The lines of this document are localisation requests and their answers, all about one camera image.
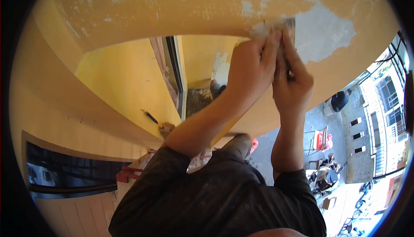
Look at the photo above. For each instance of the person's right hand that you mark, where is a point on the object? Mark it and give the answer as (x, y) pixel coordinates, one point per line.
(292, 88)

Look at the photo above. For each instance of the person's left hand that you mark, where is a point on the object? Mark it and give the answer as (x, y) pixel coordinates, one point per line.
(250, 69)

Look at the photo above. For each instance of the person's right fingers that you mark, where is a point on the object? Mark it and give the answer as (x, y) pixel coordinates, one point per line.
(292, 51)

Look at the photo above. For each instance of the person's left fingers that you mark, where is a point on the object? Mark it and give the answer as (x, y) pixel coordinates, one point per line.
(270, 48)

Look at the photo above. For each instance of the metal paint scraper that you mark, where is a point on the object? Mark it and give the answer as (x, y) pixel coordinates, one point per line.
(280, 25)

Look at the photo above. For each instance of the red and white chair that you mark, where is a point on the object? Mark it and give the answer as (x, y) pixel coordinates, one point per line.
(321, 140)

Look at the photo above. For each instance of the door with pink curtain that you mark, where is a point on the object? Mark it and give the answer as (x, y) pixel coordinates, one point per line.
(171, 72)

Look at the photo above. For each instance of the person's legs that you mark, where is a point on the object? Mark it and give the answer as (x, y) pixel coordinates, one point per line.
(238, 145)

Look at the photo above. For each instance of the white building with barred windows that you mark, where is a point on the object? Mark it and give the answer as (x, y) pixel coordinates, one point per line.
(385, 107)

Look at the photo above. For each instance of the pile of cardboard cartons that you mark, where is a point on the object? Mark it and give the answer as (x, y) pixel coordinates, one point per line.
(325, 174)

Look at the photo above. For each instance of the brown bristle brush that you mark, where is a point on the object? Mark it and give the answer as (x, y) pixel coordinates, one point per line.
(166, 129)

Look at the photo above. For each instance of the person's body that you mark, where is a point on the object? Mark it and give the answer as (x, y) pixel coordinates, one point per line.
(213, 198)

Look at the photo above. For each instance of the parked motorbike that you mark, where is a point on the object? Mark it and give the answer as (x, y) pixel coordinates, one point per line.
(361, 200)

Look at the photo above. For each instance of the dark window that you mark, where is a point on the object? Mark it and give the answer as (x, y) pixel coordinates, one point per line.
(71, 172)

